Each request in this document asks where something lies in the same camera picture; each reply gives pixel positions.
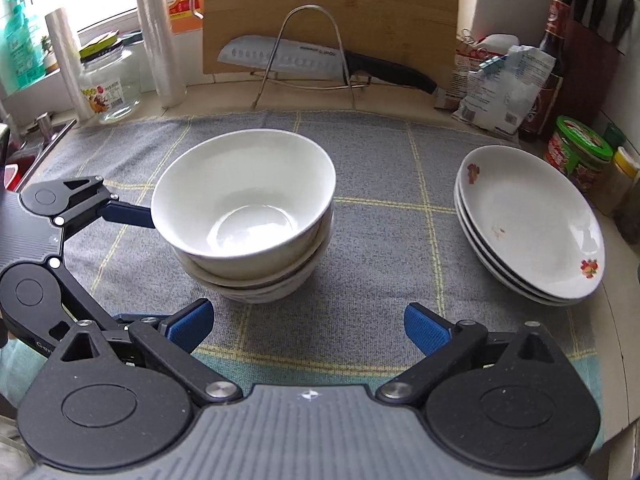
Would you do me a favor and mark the glass jar yellow-green lid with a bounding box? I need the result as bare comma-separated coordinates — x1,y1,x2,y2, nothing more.
77,32,142,125

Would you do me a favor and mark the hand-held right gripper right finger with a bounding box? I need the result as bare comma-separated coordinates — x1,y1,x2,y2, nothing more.
375,304,551,406

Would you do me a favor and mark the black-handled kitchen knife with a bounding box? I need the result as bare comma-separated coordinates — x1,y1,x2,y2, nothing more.
217,35,438,96

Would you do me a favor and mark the soy sauce bottle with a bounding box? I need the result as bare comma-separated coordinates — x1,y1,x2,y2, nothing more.
517,0,572,143

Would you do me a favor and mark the small green cap jar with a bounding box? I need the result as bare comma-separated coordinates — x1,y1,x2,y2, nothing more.
602,122,628,149

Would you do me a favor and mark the bamboo cutting board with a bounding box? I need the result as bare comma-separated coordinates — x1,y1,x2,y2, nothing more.
189,0,460,88

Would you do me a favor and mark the dark red knife block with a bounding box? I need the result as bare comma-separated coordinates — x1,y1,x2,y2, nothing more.
560,7,626,126

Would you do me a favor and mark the small potted plant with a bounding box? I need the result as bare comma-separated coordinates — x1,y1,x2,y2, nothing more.
39,35,60,75

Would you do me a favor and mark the white bowl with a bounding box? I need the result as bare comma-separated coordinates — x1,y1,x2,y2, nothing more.
172,210,335,292
151,130,336,281
197,240,331,305

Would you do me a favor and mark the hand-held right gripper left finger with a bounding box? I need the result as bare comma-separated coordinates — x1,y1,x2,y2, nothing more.
60,299,244,405

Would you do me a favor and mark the red and white packet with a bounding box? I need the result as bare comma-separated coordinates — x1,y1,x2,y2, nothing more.
435,34,521,111

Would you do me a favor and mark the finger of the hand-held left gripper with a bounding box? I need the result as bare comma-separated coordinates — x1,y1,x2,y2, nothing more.
47,257,174,335
52,175,157,242

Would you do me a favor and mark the plastic wrap roll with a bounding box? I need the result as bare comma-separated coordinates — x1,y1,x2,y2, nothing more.
131,0,187,108
45,7,98,121

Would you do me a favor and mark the green dish soap bottle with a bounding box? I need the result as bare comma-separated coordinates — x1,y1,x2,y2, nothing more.
0,0,47,96

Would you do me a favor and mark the green lid sauce jar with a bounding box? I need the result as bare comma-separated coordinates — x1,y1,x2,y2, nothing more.
545,115,615,193

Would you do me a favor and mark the white plastic bag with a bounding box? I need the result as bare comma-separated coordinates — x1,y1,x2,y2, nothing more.
452,45,557,136

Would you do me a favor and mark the grey plaid placemat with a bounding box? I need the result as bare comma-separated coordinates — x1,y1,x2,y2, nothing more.
20,110,606,436

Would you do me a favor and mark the white fruit-print plate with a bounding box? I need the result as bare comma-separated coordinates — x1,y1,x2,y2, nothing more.
456,145,606,300
454,180,598,305
457,210,586,309

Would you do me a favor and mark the wire knife rack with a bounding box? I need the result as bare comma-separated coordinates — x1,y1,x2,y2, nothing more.
250,5,371,110

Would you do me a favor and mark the dark red container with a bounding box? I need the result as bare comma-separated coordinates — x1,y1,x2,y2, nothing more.
2,155,37,191

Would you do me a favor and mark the yellow lid spice jar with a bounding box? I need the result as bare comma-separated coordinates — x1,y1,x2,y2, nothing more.
595,146,640,217

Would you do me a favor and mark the steel sink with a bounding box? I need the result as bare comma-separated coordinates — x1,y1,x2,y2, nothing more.
0,112,78,196

